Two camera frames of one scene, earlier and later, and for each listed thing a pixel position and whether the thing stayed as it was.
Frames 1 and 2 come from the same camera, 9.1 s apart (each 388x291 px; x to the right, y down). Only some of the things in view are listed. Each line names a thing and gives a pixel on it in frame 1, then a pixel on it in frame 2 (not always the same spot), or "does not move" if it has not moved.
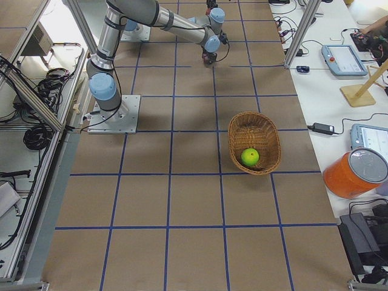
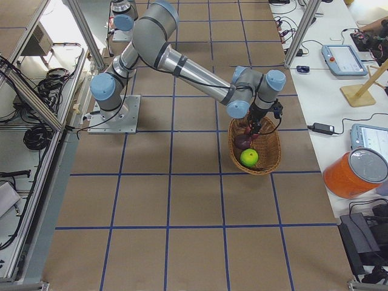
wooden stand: [358, 95] does not move
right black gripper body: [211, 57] → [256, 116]
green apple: [250, 157] does not move
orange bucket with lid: [357, 171] does not move
